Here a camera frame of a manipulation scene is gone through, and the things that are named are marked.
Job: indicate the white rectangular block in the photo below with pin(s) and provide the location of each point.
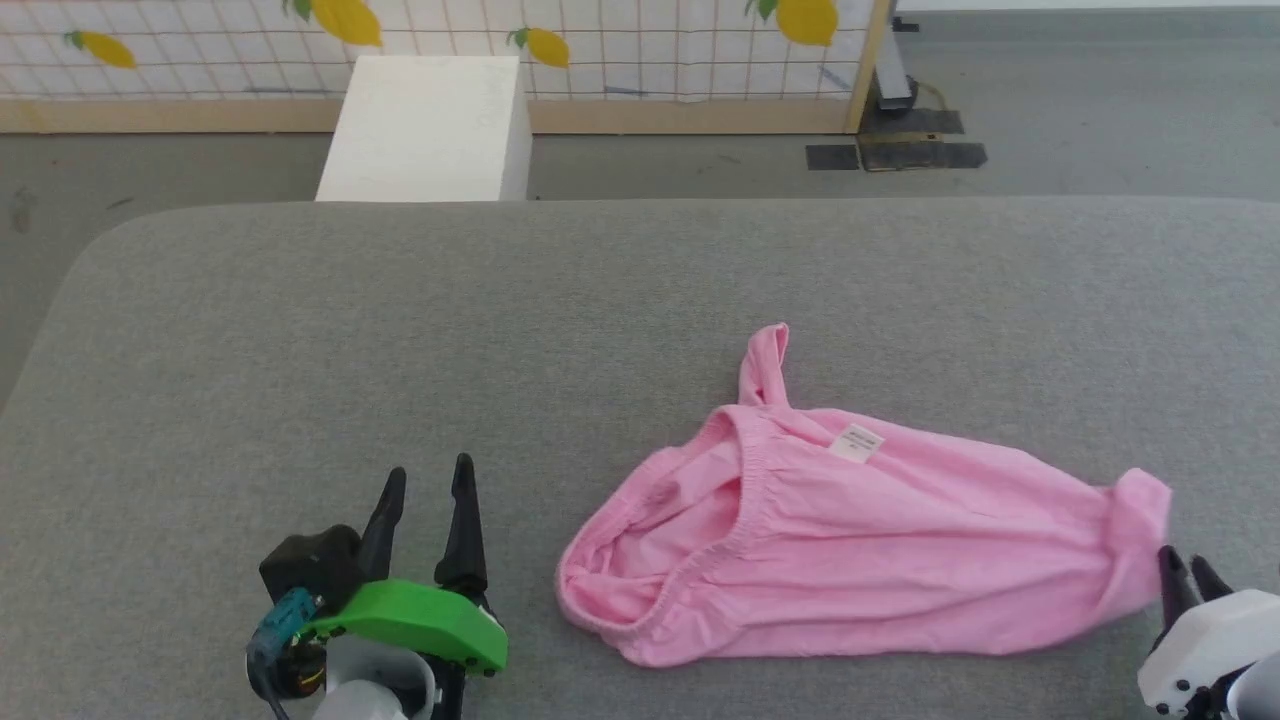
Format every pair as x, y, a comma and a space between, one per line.
430, 125

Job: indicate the grey metal stand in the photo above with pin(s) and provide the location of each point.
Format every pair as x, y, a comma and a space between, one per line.
893, 75

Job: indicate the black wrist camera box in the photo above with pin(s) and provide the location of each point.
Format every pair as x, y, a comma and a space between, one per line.
315, 565

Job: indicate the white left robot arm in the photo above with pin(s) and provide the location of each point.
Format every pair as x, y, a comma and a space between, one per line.
375, 685

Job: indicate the large black floor tape patch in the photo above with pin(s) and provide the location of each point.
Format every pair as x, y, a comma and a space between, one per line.
915, 145

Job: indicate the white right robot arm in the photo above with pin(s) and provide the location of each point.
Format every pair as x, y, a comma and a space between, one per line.
1258, 692

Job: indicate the small black floor tape patch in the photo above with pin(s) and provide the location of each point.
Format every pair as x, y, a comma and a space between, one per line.
832, 157

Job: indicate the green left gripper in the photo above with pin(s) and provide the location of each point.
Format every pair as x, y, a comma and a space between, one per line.
420, 615

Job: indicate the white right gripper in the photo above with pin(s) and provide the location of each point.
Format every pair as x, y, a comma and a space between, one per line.
1215, 640

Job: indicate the pink garment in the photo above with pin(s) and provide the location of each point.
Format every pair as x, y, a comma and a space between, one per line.
850, 540

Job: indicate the lemon print grid screen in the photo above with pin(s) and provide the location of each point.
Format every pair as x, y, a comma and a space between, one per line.
640, 45

